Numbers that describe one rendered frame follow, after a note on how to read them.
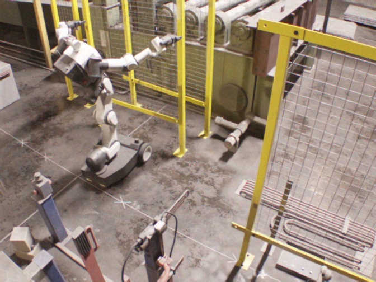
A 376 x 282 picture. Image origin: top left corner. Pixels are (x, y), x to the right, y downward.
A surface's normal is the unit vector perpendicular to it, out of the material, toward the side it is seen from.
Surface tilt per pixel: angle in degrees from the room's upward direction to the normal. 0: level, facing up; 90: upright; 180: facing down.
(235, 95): 88
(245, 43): 90
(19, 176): 0
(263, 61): 90
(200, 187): 0
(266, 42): 90
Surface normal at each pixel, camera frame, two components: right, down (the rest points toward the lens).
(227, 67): -0.53, 0.53
